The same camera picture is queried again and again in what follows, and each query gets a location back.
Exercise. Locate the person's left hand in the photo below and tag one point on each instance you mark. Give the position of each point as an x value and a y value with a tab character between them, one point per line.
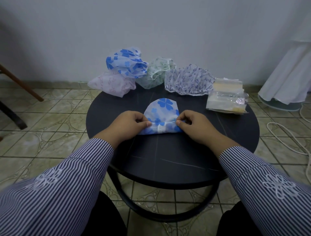
125	127

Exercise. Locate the person's right hand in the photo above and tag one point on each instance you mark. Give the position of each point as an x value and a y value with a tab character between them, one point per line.
198	127

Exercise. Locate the person's right thumb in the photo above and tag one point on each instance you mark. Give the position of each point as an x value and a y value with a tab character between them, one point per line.
182	123

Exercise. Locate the person's left thumb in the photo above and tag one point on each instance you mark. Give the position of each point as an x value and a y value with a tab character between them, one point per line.
145	124

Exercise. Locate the blue flower shower cap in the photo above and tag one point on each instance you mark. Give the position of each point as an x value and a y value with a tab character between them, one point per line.
128	62
162	114

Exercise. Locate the person's left forearm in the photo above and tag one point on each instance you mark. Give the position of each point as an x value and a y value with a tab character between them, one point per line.
60	187

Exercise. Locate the person's right forearm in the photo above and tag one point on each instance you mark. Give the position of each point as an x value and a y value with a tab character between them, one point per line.
262	189

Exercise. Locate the round black table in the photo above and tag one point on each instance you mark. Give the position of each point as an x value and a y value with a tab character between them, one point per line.
170	155

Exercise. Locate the purple floral shower cap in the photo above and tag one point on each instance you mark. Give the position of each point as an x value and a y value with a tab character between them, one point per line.
188	80

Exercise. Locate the stack of clear plastic bags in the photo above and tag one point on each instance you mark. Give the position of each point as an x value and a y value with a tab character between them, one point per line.
228	99

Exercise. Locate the green floral shower cap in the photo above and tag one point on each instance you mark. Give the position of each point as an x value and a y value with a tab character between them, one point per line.
155	73

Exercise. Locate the pink patterned shower cap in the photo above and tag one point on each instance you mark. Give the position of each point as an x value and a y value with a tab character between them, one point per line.
111	84

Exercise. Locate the crumpled blue flower shower cap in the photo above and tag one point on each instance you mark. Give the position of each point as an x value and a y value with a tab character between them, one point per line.
128	62

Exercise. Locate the pale round fan base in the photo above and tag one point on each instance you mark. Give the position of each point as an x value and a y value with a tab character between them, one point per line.
279	106

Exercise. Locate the person's left leg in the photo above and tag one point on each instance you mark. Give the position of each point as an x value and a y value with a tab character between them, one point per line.
107	216

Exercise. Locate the person's leg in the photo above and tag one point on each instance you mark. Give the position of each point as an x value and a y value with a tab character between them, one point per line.
107	216
238	221

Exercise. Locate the person's right leg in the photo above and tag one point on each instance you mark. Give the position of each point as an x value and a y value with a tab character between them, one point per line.
238	221

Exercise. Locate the white cloth cover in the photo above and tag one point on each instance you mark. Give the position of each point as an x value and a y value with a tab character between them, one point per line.
289	75

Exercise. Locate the wooden chair with black leg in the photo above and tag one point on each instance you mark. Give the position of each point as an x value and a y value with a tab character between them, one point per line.
17	81

